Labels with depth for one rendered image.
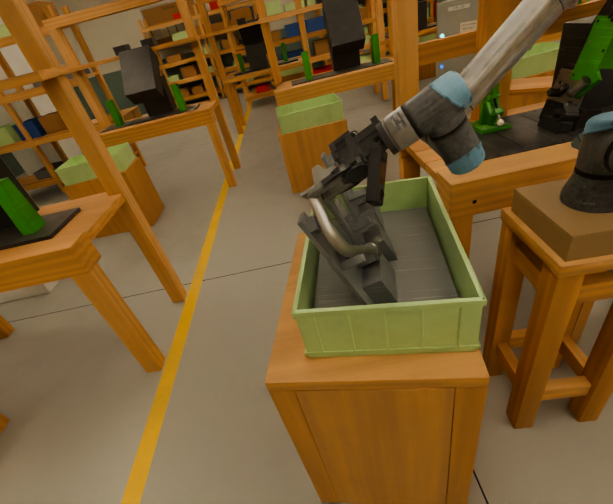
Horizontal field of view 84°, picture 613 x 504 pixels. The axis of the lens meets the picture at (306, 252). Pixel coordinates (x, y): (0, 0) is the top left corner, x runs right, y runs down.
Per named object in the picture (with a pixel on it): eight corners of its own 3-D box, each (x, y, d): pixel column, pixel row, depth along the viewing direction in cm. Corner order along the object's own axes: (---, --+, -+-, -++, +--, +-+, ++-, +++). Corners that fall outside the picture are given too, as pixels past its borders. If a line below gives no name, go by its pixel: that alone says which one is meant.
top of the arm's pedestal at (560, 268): (692, 258, 85) (699, 245, 83) (557, 278, 89) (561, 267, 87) (601, 200, 111) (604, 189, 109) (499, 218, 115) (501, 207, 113)
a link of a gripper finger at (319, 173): (300, 180, 78) (335, 158, 75) (310, 201, 76) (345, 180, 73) (294, 175, 75) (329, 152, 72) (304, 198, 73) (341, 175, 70)
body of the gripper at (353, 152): (340, 157, 79) (385, 124, 73) (355, 188, 76) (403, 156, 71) (324, 146, 72) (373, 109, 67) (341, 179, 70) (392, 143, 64)
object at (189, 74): (275, 86, 953) (251, -12, 827) (173, 110, 971) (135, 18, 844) (275, 83, 998) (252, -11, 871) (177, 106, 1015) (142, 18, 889)
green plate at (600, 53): (610, 84, 127) (644, 17, 116) (590, 83, 127) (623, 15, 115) (587, 80, 137) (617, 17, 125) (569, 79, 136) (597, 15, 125)
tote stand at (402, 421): (466, 508, 119) (490, 378, 74) (320, 502, 129) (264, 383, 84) (430, 349, 173) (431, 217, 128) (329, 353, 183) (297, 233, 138)
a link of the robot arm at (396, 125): (423, 144, 69) (412, 129, 62) (403, 157, 71) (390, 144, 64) (406, 116, 71) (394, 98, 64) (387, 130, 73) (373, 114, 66)
